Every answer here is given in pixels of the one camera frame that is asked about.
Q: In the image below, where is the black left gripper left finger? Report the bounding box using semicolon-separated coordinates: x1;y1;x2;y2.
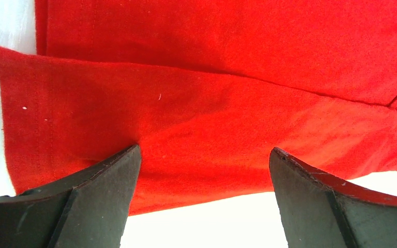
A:
0;145;142;247

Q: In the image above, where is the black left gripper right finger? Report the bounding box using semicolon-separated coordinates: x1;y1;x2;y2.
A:
269;147;397;247

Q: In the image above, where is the red t-shirt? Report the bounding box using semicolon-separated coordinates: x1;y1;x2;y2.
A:
0;1;397;214

